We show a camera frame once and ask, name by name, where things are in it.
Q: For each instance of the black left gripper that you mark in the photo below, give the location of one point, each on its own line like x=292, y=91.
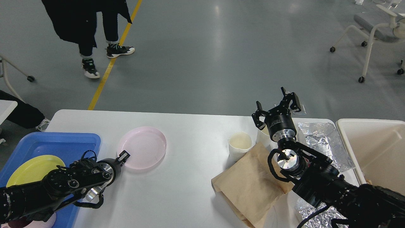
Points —
x=113, y=166

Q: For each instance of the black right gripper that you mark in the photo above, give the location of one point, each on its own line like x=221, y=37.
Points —
x=279, y=122

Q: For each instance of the pink plate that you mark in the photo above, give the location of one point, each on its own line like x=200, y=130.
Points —
x=146, y=146

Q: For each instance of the pink mug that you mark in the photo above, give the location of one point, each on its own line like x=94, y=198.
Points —
x=24, y=223

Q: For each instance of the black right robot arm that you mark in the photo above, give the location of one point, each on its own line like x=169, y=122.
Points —
x=317, y=181

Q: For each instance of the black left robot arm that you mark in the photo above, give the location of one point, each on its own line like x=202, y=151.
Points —
x=82, y=183

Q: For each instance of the white floor socket plate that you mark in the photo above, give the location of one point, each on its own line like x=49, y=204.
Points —
x=302, y=112

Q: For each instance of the white paper cup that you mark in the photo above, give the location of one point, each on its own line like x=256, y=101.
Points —
x=264, y=138
x=239, y=144

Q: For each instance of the blue plastic tray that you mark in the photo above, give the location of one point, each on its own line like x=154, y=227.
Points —
x=69, y=147

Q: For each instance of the crumpled aluminium foil sheet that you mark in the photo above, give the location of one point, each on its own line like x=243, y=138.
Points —
x=325, y=138

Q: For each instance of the brown paper bag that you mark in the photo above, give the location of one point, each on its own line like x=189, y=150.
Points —
x=250, y=188

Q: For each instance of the yellow plate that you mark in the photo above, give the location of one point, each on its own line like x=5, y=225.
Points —
x=34, y=170

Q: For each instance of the person in black trousers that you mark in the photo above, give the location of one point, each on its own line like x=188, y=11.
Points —
x=25, y=115

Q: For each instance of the aluminium foil piece lower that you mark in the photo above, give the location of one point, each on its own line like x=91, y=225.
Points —
x=322, y=220

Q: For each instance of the beige plastic bin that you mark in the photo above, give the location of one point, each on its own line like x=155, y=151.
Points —
x=377, y=148

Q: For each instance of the white side table corner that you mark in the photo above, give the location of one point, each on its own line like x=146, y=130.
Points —
x=6, y=107

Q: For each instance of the white grey office chair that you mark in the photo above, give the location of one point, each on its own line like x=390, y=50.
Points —
x=383, y=25

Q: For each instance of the person in long black coat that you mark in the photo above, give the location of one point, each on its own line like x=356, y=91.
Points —
x=75, y=21

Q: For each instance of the white chair left edge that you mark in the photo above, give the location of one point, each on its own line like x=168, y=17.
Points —
x=7, y=67

